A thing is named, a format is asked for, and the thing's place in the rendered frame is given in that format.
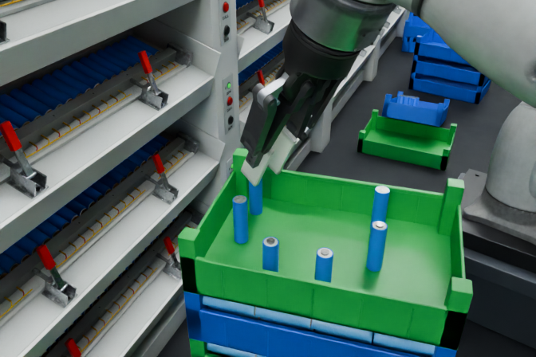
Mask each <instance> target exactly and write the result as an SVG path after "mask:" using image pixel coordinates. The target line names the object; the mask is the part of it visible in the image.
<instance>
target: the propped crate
mask: <svg viewBox="0 0 536 357"><path fill-rule="evenodd" d="M403 94H404V92H401V91H398V94H397V97H396V98H393V99H392V95H391V94H386V95H385V100H384V107H383V112H382V116H383V117H388V118H393V119H398V120H405V121H410V122H414V123H419V124H427V125H432V126H436V127H440V126H441V125H442V123H443V122H444V121H445V119H446V117H447V110H448V107H449V103H450V100H449V99H444V102H443V103H438V104H434V103H429V102H424V101H420V100H419V103H418V107H416V106H411V105H406V104H398V103H397V98H398V96H399V95H403Z"/></svg>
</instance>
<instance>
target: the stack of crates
mask: <svg viewBox="0 0 536 357"><path fill-rule="evenodd" d="M490 85H491V80H490V79H489V78H487V77H486V76H484V75H483V74H482V73H481V72H479V71H478V70H477V69H475V68H474V67H473V66H471V65H470V64H469V63H467V62H466V61H465V60H464V59H463V58H462V57H461V56H460V55H458V54H457V53H456V52H455V51H454V50H452V49H451V48H450V47H449V46H448V45H447V44H446V43H445V42H444V41H443V39H442V38H441V37H440V36H439V35H438V34H437V33H436V31H435V30H434V29H432V28H431V27H430V29H429V31H428V32H427V33H426V34H425V35H423V36H420V35H418V36H416V45H415V51H414V57H413V62H412V72H411V77H410V82H409V88H408V89H411V90H415V91H419V92H425V93H429V94H432V95H437V96H443V97H447V98H451V99H454V100H461V101H465V102H468V103H472V104H479V103H480V101H481V100H482V98H483V97H484V96H485V94H486V93H487V91H488V89H489V88H490Z"/></svg>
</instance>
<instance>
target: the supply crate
mask: <svg viewBox="0 0 536 357"><path fill-rule="evenodd" d="M247 154H248V150H247V149H242V148H237V149H236V150H235V152H234V154H233V171H232V172H231V174H230V176H229V177H228V179H227V181H226V182H225V183H224V185H223V187H222V189H221V190H220V192H219V193H218V195H217V196H216V198H215V200H214V201H213V202H212V204H211V206H210V208H209V209H208V211H207V212H206V214H205V215H204V217H203V219H202V220H201V222H200V223H199V225H198V226H197V228H196V229H192V228H187V227H184V228H183V230H182V232H181V233H180V235H179V236H178V246H179V260H180V267H181V274H182V281H183V291H184V292H191V293H194V294H199V295H202V296H209V297H213V298H217V299H220V300H228V301H231V302H235V303H240V304H246V305H250V306H254V307H258V308H264V309H268V310H272V311H276V312H283V313H286V314H290V315H295V316H301V317H305V318H309V319H313V320H320V321H324V322H327V323H331V324H338V325H342V326H346V327H350V328H356V329H361V330H364V331H368V332H375V333H379V334H382V335H390V336H393V337H397V338H401V339H408V340H411V341H416V342H419V343H426V344H430V345H434V346H438V347H445V348H448V349H452V350H458V347H459V342H460V339H461V336H462V333H463V328H464V325H465V322H466V319H467V314H468V310H469V307H470V304H471V299H472V297H473V287H472V281H471V280H468V279H466V275H465V263H464V251H463V228H462V216H461V202H462V198H463V192H464V181H463V180H460V179H454V178H448V179H447V184H446V187H445V191H444V194H443V193H437V192H431V191H426V190H416V189H411V188H405V187H399V186H389V185H384V184H379V183H373V182H363V181H357V180H352V179H346V178H336V177H331V176H325V175H316V174H310V173H304V172H299V171H288V170H283V169H282V171H281V173H280V174H278V175H276V174H275V173H274V172H273V171H272V170H271V169H270V168H269V167H267V168H266V170H265V172H264V174H263V176H262V213H261V214H259V215H253V214H251V213H250V205H249V180H248V179H247V178H246V176H245V175H244V174H243V173H242V172H241V168H242V165H243V163H244V161H245V159H246V156H247ZM377 186H386V187H387V188H388V189H389V190H390V193H389V199H388V209H387V214H386V220H385V223H386V224H387V225H388V231H387V236H386V242H385V247H384V256H383V262H382V268H381V270H380V271H377V272H373V271H370V270H369V269H368V268H367V267H366V263H367V256H368V251H369V238H370V233H371V230H370V224H371V217H372V206H373V199H374V194H375V188H376V187H377ZM238 195H243V196H245V197H247V206H248V238H249V239H248V241H247V242H246V243H243V244H239V243H237V242H236V241H235V236H234V219H233V198H234V197H235V196H238ZM266 237H276V238H277V239H278V240H279V266H278V272H274V271H270V270H265V269H262V241H263V239H264V238H266ZM323 247H326V248H329V249H331V250H332V251H333V270H332V280H331V283H329V282H325V281H321V280H315V268H316V255H317V250H318V249H320V248H323Z"/></svg>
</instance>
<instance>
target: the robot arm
mask: <svg viewBox="0 0 536 357"><path fill-rule="evenodd" d="M396 5H398V6H401V7H403V8H405V9H406V10H408V11H410V12H412V13H413V14H414V15H416V16H417V17H419V18H420V19H422V20H423V21H424V22H425V23H426V24H428V25H429V26H430V27H431V28H432V29H434V30H435V31H436V33H437V34H438V35H439V36H440V37H441V38H442V39H443V41H444V42H445V43H446V44H447V45H448V46H449V47H450V48H451V49H452V50H454V51H455V52H456V53H457V54H458V55H460V56H461V57H462V58H463V59H464V60H465V61H466V62H467V63H469V64H470V65H471V66H473V67H474V68H475V69H477V70H478V71H479V72H481V73H482V74H483V75H484V76H485V77H487V78H489V79H490V80H492V81H493V82H495V83H496V84H497V85H498V86H500V87H501V88H503V89H505V90H506V91H508V92H509V93H510V94H512V95H513V96H515V97H517V98H518V99H520V100H521V101H522V102H521V103H520V104H519V105H518V106H517V107H516V108H515V109H514V110H513V111H512V112H511V113H510V115H509V116H508V117H507V118H506V120H505V122H504V123H503V125H502V127H501V129H500V131H499V135H498V137H497V139H496V142H495V146H494V149H493V152H492V155H491V161H490V164H489V168H488V174H487V181H486V185H485V187H484V189H483V192H482V193H481V195H480V196H479V197H478V198H477V199H476V200H475V201H474V203H473V204H472V205H470V206H468V207H466V208H464V210H463V217H464V218H466V219H467V220H470V221H473V222H479V223H482V224H484V225H486V226H490V227H492V228H495V229H497V230H500V231H503V232H504V233H508V234H510V235H513V236H515V237H518V238H521V239H522V240H525V241H528V242H530V243H532V244H534V245H536V0H290V15H291V17H292V18H291V20H290V23H289V25H288V28H287V30H286V33H285V36H284V38H283V40H282V48H283V53H284V58H285V62H284V64H283V65H282V67H281V68H280V69H279V70H278V72H277V74H276V76H275V81H274V82H272V83H271V84H269V85H268V86H266V87H264V86H263V85H262V84H261V83H259V84H256V85H255V86H254V88H253V90H252V93H253V102H252V105H251V107H250V111H249V114H248V117H247V119H246V124H245V127H244V129H243V132H242V136H241V139H240V142H241V143H242V145H243V146H244V147H245V148H246V149H247V150H248V154H247V156H246V159H245V161H244V163H243V165H242V168H241V172H242V173H243V174H244V175H245V176H246V178H247V179H248V180H249V181H250V182H251V184H252V185H253V186H257V185H258V184H259V183H260V181H261V179H262V176H263V174H264V172H265V170H266V168H267V166H269V167H270V169H271V170H272V171H273V172H274V173H275V174H276V175H278V174H280V173H281V171H282V168H283V167H284V165H285V163H286V161H287V159H288V158H289V156H290V153H291V151H292V150H293V148H294V146H295V144H296V142H297V141H298V140H297V138H299V139H300V140H301V141H302V142H303V141H305V140H306V139H307V138H308V135H307V134H306V133H305V129H306V128H308V129H311V128H313V127H314V126H315V124H316V123H317V121H318V120H319V118H320V117H321V114H322V113H323V111H324V110H325V108H326V106H327V105H328V103H329V102H330V100H331V98H332V97H333V94H334V93H335V92H336V90H337V88H338V86H339V85H340V83H341V82H342V81H343V80H344V79H345V77H346V76H347V75H348V74H349V72H350V71H351V68H352V67H353V64H354V62H355V60H356V59H357V57H358V55H359V53H360V51H361V50H362V49H365V48H367V47H369V46H370V45H373V43H374V41H375V40H376V38H377V36H378V34H379V33H380V31H381V30H382V28H383V26H384V24H385V22H386V21H387V19H388V17H389V15H390V13H391V12H392V11H393V10H394V9H395V7H396ZM311 115H312V117H311ZM285 125H286V126H287V127H285Z"/></svg>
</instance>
